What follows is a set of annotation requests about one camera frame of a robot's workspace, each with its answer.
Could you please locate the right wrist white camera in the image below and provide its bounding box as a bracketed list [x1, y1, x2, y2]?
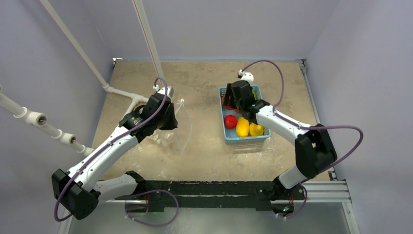
[238, 69, 254, 84]

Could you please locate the wrist white camera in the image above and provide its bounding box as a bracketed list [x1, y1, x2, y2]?
[153, 84, 174, 99]
[238, 69, 254, 84]

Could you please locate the light blue plastic basket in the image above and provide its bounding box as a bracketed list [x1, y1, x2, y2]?
[219, 84, 272, 145]

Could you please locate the smooth red apple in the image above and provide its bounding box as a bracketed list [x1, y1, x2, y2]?
[221, 96, 235, 110]

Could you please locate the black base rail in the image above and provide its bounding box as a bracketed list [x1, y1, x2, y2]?
[126, 171, 305, 213]

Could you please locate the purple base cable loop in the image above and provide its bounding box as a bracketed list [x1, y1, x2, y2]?
[124, 189, 180, 228]

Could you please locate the aluminium frame rail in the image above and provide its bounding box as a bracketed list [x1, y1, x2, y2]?
[298, 59, 360, 234]

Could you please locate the green pear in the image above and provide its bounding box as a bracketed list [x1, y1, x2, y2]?
[252, 90, 258, 100]

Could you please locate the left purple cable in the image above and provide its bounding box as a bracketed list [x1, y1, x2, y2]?
[53, 77, 169, 223]

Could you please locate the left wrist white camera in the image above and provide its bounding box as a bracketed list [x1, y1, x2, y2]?
[153, 84, 174, 99]

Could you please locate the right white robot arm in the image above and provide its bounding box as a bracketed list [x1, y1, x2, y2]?
[223, 80, 338, 198]

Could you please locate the yellow mango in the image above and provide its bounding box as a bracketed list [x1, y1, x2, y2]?
[235, 117, 249, 137]

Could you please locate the yellow lemon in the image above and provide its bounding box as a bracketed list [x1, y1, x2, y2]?
[249, 123, 264, 137]

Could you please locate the clear dotted zip bag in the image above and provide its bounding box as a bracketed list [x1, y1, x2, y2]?
[145, 98, 192, 155]

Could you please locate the wrinkled red strawberry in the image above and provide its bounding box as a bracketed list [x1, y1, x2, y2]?
[223, 115, 238, 129]

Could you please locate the white pvc pipe frame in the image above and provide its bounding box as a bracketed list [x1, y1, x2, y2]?
[0, 84, 97, 158]

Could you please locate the white vertical pole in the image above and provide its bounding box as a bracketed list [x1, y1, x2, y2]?
[132, 0, 165, 78]

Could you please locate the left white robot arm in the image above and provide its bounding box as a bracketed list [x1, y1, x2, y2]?
[51, 92, 178, 222]

